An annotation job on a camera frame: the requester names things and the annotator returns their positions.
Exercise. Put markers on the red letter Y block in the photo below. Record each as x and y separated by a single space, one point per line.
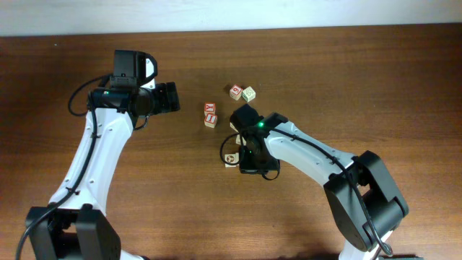
209 108

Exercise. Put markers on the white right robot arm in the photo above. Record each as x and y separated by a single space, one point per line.
365 201

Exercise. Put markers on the red letter I block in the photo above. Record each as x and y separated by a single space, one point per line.
210 120

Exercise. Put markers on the wooden block brown ball picture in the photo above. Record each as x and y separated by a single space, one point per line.
231 160

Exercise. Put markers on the green letter wooden block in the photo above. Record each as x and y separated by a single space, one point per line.
248 94

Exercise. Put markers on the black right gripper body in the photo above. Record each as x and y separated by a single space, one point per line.
244 115

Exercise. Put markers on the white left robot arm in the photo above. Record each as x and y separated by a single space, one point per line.
74 224

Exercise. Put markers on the red number nine block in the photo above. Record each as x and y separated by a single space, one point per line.
236 92

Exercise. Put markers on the wooden block plain engraving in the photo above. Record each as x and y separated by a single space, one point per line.
239 139

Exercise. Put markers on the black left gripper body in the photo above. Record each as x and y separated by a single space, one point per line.
162 99

